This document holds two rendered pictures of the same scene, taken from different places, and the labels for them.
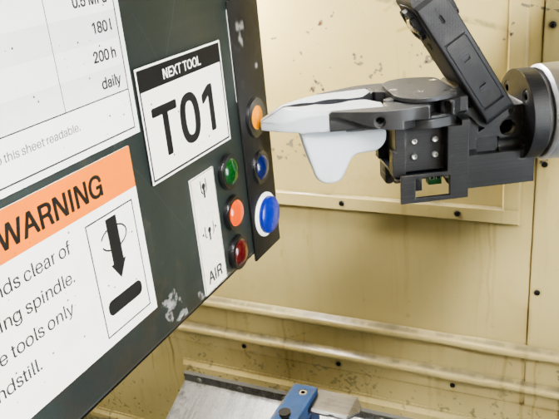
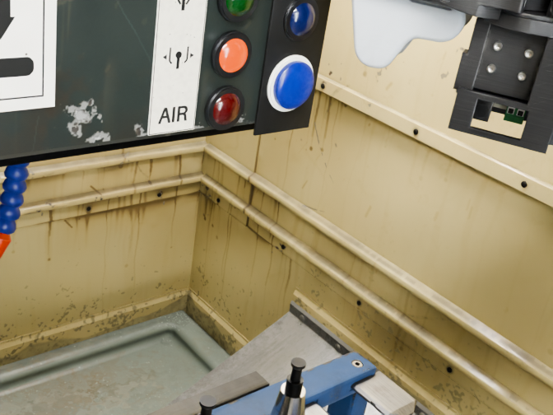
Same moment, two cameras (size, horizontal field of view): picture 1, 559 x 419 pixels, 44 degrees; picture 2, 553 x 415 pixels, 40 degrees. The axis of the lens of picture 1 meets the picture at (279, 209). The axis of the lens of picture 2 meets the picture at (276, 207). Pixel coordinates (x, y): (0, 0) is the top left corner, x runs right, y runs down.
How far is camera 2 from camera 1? 0.19 m
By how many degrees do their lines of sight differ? 19
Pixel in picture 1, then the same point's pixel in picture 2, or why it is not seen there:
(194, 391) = (291, 327)
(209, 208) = (186, 27)
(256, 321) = (381, 282)
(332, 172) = (376, 52)
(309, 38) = not seen: outside the picture
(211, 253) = (174, 86)
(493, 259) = not seen: outside the picture
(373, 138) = (443, 22)
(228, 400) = (320, 352)
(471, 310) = not seen: outside the picture
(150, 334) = (33, 134)
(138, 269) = (33, 44)
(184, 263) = (120, 76)
